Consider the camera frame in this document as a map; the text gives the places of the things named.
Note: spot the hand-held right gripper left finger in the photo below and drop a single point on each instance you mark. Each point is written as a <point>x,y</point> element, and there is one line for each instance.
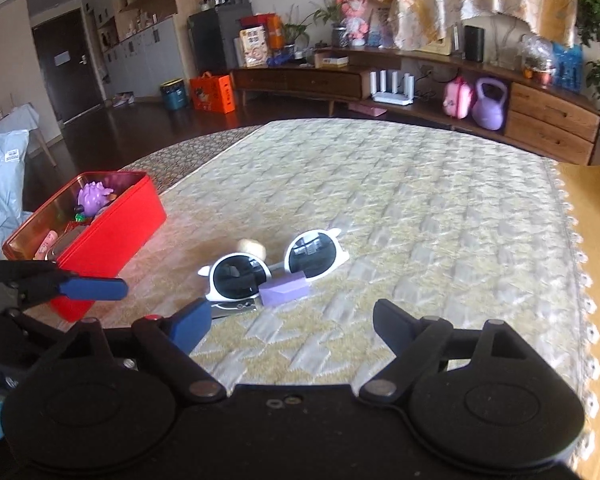
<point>192,325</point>

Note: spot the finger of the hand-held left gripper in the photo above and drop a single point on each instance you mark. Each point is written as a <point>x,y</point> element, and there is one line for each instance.
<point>95,289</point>
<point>25,332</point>

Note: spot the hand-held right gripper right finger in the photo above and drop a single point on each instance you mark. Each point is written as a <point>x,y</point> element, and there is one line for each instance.
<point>395,327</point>

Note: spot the red tin box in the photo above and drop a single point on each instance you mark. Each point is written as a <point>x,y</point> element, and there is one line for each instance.
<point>115,242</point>

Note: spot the small green bead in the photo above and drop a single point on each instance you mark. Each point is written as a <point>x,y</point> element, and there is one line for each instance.
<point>81,218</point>

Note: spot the purple block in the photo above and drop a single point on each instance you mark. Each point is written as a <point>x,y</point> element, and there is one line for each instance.
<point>282,290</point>

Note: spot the white round sunglasses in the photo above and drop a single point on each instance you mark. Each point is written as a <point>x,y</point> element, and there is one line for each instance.
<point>310,257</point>

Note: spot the purple spiky toy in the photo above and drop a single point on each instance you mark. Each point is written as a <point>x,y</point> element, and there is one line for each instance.
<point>94,197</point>

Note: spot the small beige round object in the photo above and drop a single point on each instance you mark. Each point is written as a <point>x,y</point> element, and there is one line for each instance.
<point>252,248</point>

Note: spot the beige quilted tablecloth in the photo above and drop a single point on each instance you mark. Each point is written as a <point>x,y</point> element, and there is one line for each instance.
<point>405,220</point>

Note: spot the grey plastic bag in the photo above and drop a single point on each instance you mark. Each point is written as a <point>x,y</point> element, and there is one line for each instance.
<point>0,185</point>

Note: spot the dark patterned cloth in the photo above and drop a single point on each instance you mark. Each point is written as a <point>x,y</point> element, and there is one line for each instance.
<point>180,160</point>

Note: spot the wooden chair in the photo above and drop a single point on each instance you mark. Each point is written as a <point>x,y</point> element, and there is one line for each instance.
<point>22,117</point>

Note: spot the pair of shoes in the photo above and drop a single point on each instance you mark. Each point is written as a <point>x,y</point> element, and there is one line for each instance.
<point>123,99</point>

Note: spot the teal bucket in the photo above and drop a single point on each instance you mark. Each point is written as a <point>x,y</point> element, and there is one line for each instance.
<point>174,95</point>

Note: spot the dark brown door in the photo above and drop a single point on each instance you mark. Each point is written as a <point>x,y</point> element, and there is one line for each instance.
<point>65,75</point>

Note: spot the pink flat box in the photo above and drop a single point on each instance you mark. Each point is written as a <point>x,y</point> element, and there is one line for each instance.
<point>369,108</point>

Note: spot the orange gift bag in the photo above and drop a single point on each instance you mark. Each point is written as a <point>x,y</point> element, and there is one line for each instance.
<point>212,94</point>
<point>275,35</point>

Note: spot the grey storage cabinet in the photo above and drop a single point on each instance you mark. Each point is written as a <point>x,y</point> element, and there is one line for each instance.
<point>145,60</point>

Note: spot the white router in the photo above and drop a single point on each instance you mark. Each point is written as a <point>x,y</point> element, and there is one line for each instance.
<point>392,92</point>

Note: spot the pink toy suitcase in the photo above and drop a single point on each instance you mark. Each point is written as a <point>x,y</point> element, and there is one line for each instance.
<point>457,99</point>

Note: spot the purple kettlebell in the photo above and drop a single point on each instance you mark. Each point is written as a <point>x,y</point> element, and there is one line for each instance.
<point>489,110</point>

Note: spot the wooden tv console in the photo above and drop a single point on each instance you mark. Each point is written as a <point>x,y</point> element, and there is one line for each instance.
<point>290,82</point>

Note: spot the small white box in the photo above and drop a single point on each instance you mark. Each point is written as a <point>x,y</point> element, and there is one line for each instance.
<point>331,61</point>

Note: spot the black fridge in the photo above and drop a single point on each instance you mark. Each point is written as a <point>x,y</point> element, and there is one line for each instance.
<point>212,37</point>

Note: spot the small blue toy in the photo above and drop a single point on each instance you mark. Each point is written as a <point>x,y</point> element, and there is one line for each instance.
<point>280,60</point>

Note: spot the printed snack bag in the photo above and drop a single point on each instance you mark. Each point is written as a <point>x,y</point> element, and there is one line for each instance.
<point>254,47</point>

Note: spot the cream board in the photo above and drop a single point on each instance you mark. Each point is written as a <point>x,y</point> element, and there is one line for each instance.
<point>436,46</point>

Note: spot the black speaker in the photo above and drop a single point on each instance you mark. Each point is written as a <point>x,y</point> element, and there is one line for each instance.
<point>473,44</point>

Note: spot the potted orchid plant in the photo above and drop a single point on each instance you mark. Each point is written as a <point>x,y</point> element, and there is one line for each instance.
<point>339,35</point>

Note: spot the plastic bag of fruit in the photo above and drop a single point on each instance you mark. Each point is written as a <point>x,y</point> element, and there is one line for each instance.
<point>536,57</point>

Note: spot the small potted plant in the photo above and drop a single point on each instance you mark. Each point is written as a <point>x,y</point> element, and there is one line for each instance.
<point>295,35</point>

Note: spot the pink doll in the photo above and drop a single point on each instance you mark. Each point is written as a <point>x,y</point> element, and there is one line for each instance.
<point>356,20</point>

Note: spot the blue gift bag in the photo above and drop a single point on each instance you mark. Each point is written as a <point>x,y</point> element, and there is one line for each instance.
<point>568,67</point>

